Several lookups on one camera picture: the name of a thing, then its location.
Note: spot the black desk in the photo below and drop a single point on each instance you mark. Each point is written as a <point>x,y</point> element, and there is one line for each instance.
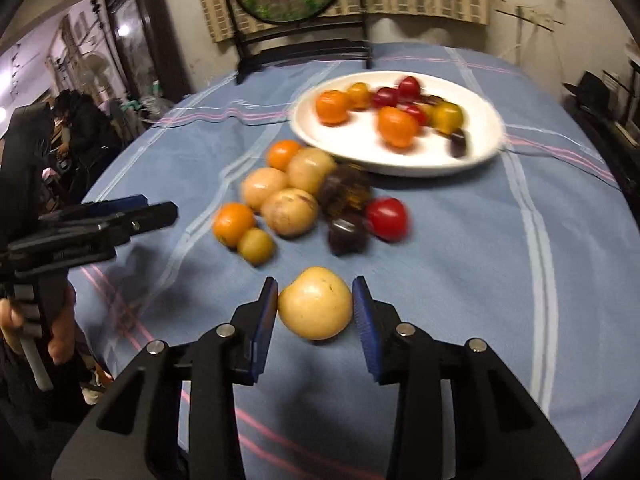
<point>615,145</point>

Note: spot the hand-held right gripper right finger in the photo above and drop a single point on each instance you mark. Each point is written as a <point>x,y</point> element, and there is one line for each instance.
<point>367,330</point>

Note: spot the yellow green tomato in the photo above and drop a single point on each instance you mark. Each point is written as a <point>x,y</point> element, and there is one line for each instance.
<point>446,116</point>

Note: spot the pale yellow round fruit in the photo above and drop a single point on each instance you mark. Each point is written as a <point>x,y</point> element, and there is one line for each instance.
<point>315,307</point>

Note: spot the orange yellow tomato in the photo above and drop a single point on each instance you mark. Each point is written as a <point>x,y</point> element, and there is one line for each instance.
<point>359,95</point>

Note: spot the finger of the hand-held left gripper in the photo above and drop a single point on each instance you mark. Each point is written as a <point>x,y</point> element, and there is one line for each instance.
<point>120,202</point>
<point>150,216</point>

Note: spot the dark red round fruit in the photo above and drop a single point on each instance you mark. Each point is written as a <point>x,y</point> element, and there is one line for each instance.
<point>416,112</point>

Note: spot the stained yellow passion fruit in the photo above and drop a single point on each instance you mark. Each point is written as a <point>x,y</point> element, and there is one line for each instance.
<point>289,212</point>

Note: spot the red plum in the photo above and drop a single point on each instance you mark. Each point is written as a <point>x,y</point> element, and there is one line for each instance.
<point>409,87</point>
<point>385,97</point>

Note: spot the red cherry tomato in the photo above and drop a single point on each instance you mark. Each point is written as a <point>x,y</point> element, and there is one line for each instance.
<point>387,217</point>

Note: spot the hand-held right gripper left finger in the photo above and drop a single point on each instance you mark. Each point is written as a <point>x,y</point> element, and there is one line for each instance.
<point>262,330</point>

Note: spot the person's left hand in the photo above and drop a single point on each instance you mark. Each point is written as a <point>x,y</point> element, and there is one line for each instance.
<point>61,330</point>

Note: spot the black hat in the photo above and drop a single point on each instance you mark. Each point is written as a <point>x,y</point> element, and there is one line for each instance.
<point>590,87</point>

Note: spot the white round plate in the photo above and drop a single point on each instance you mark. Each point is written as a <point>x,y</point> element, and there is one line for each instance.
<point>350,145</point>

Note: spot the dark purple round fruit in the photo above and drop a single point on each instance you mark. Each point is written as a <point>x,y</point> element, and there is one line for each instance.
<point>458,142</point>
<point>346,234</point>

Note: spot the small orange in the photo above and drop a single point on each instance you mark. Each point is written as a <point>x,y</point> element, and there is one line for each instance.
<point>232,222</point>
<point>282,154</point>

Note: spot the mandarin orange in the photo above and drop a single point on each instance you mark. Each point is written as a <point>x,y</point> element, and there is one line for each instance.
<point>332,106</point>
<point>396,126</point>

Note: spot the white standing fan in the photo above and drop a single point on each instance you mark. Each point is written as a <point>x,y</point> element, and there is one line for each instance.
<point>95,67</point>

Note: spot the small yellow longan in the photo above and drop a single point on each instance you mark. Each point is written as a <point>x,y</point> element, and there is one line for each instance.
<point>256,246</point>

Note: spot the dark framed painting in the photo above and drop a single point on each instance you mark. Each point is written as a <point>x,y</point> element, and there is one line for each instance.
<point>135,35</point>

